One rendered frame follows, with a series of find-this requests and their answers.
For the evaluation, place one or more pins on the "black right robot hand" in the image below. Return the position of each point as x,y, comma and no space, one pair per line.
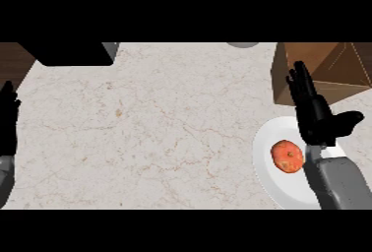
318,118

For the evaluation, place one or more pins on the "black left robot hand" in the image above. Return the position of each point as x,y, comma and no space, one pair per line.
6,121

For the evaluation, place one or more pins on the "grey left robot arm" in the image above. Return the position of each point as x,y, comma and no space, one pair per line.
5,177

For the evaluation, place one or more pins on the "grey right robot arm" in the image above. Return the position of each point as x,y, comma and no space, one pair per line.
341,180

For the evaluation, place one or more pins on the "orange squash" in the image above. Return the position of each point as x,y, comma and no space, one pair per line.
287,156

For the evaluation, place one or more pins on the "brown cardboard box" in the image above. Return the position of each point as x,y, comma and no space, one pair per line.
334,65

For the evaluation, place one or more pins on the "white plate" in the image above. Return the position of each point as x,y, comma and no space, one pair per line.
281,187

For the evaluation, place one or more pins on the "dark wooden panel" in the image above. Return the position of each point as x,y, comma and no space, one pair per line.
14,62

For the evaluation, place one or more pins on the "black appliance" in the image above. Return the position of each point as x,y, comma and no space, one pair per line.
73,53

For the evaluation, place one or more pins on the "grey round object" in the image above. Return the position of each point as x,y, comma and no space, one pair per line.
242,44

